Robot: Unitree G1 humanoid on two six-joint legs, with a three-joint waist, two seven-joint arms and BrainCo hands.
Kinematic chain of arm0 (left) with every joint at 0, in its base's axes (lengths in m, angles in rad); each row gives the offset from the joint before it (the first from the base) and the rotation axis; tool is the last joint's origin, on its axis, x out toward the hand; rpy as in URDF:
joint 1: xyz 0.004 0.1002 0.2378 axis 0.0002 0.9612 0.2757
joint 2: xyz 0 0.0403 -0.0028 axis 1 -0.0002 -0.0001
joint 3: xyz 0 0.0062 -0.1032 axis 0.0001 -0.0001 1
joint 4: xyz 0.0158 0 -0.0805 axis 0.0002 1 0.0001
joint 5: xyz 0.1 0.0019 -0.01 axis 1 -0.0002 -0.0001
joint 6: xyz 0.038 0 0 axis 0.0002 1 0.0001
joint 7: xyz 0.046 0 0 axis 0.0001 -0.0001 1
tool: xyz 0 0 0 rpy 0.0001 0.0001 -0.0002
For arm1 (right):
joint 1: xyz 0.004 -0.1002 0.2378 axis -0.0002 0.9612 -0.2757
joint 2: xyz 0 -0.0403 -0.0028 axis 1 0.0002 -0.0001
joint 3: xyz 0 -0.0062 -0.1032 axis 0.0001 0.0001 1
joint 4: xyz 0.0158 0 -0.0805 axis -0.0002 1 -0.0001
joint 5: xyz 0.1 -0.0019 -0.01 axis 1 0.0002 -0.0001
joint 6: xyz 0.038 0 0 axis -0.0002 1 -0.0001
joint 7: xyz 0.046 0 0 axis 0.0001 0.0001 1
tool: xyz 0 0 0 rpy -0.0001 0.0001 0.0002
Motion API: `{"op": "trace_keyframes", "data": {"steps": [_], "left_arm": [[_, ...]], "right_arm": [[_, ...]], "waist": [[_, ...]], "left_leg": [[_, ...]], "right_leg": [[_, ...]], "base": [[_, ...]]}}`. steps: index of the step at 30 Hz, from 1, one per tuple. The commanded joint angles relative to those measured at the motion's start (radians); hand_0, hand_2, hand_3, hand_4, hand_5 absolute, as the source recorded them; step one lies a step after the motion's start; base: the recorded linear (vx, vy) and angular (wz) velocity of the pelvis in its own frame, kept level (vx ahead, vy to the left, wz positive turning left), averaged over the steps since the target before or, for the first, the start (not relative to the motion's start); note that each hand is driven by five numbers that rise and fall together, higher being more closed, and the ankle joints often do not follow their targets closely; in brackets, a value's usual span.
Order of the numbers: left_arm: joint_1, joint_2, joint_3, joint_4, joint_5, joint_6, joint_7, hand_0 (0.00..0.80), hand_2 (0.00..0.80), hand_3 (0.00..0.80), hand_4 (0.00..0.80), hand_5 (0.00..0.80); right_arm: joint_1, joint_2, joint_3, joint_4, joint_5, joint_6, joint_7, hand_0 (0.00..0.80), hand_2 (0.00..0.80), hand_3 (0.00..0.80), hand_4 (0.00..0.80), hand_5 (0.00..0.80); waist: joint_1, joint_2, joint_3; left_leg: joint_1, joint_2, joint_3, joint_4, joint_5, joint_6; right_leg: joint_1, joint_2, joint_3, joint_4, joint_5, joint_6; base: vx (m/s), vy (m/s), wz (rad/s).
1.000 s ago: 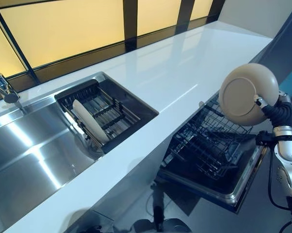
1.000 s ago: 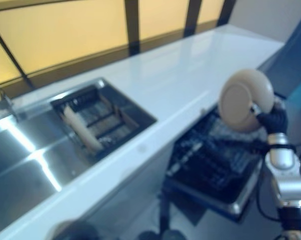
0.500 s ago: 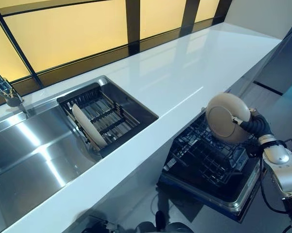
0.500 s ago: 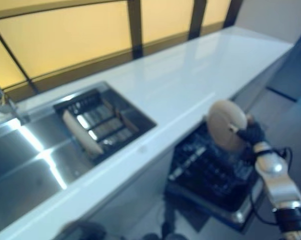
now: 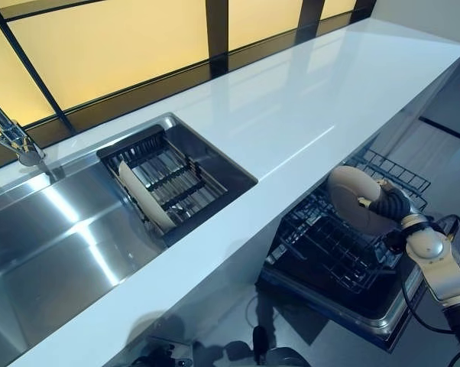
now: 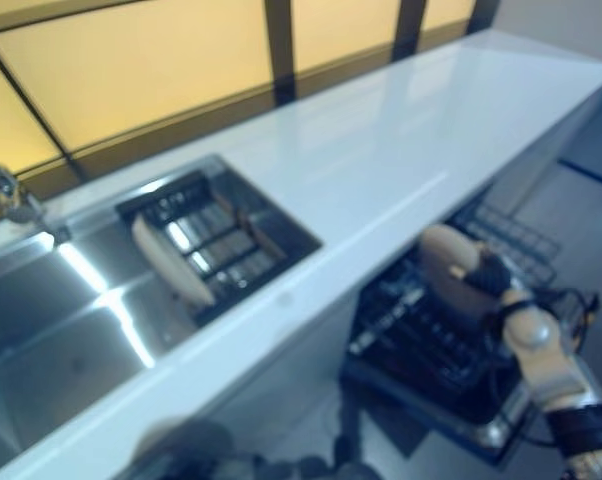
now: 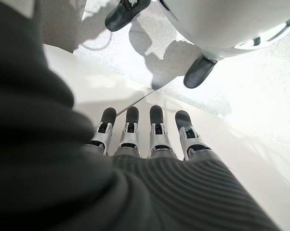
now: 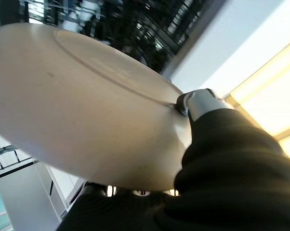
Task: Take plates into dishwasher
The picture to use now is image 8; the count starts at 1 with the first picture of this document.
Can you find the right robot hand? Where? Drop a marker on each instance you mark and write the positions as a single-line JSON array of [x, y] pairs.
[[231, 180]]

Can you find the beige round plate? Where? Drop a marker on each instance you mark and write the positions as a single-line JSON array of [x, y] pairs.
[[75, 108]]

